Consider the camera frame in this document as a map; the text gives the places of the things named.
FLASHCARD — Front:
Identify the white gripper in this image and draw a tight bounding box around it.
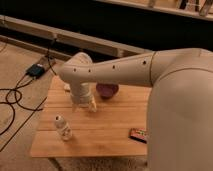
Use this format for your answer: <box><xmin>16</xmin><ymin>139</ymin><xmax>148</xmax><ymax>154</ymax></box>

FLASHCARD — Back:
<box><xmin>70</xmin><ymin>83</ymin><xmax>97</xmax><ymax>112</ymax></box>

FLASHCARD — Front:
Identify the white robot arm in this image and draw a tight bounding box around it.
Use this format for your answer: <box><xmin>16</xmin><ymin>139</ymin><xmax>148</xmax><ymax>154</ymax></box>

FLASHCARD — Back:
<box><xmin>59</xmin><ymin>48</ymin><xmax>213</xmax><ymax>171</ymax></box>

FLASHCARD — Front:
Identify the purple ceramic bowl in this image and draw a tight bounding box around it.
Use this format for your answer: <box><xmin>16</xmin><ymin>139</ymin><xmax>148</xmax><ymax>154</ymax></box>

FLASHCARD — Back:
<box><xmin>96</xmin><ymin>84</ymin><xmax>119</xmax><ymax>98</ymax></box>

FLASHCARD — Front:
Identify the white sponge piece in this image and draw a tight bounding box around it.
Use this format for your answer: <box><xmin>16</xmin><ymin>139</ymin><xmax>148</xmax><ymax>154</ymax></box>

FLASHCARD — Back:
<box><xmin>64</xmin><ymin>83</ymin><xmax>71</xmax><ymax>92</ymax></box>

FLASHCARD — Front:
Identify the wooden table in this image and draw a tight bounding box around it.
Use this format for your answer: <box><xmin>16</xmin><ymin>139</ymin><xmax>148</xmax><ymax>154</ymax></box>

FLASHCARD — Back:
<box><xmin>30</xmin><ymin>76</ymin><xmax>150</xmax><ymax>158</ymax></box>

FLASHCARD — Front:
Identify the black power adapter box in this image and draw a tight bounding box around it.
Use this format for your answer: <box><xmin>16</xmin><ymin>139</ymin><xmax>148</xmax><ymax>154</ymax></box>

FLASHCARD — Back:
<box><xmin>26</xmin><ymin>64</ymin><xmax>45</xmax><ymax>79</ymax></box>

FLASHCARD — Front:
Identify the dark candy bar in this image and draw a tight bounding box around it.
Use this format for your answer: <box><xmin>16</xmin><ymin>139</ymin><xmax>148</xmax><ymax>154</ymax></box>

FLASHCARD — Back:
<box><xmin>129</xmin><ymin>128</ymin><xmax>147</xmax><ymax>143</ymax></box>

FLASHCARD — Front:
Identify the black floor cable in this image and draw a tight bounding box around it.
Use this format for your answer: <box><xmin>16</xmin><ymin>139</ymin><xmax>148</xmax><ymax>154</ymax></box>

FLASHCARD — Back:
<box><xmin>0</xmin><ymin>39</ymin><xmax>58</xmax><ymax>153</ymax></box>

